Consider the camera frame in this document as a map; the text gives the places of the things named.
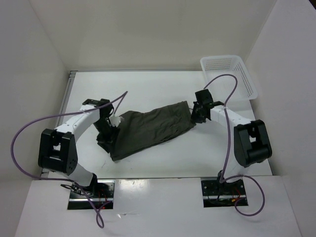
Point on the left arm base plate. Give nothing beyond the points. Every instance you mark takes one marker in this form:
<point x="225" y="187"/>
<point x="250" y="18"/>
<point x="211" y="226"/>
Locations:
<point x="102" y="199"/>

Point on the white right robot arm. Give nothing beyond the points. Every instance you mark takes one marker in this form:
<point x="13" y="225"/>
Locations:
<point x="247" y="143"/>

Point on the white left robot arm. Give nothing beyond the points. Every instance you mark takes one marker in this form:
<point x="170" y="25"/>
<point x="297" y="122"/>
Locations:
<point x="58" y="151"/>

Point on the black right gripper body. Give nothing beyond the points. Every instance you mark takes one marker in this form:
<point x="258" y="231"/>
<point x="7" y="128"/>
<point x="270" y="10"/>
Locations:
<point x="196" y="115"/>

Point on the olive green shorts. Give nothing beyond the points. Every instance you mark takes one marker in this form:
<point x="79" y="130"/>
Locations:
<point x="140" y="131"/>

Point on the white plastic basket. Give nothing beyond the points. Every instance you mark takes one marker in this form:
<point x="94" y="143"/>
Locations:
<point x="234" y="75"/>

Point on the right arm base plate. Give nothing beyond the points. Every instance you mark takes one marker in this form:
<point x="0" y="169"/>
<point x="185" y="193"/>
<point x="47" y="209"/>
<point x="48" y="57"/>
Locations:
<point x="223" y="195"/>

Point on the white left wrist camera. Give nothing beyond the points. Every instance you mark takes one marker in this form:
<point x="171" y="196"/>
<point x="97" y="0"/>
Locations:
<point x="115" y="120"/>

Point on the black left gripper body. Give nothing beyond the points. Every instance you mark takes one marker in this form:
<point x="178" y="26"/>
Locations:
<point x="107" y="133"/>

